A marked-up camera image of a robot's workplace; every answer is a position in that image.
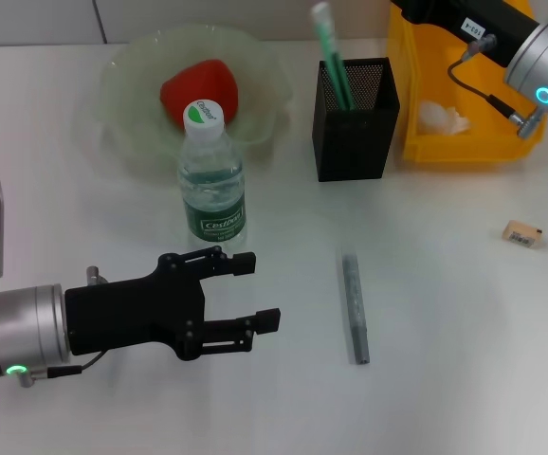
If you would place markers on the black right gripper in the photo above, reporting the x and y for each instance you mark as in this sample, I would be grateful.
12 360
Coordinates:
492 19

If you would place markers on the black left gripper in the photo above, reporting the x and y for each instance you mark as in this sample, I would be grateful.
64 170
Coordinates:
136 317

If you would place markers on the grey pen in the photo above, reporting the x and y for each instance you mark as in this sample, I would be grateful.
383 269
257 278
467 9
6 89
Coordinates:
355 308

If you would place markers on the white plastic bag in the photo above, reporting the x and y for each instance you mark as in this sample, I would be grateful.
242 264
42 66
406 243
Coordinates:
440 118

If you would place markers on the clear green-label water bottle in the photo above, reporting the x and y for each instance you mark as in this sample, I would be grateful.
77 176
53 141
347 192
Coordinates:
212 189

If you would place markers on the green utility knife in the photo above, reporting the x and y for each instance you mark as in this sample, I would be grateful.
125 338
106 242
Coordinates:
333 52

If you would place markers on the beige eraser with barcode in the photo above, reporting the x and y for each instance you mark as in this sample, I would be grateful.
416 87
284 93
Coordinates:
523 233

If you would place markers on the red-orange fruit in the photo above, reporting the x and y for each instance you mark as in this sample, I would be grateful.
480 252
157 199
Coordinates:
198 83

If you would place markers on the black mesh pen holder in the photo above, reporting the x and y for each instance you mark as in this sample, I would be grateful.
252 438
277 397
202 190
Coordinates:
350 147

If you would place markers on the pale green glass fruit plate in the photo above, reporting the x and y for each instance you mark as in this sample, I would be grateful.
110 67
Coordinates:
127 123

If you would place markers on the yellow plastic bin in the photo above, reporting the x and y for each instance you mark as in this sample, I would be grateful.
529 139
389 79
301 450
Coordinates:
468 147

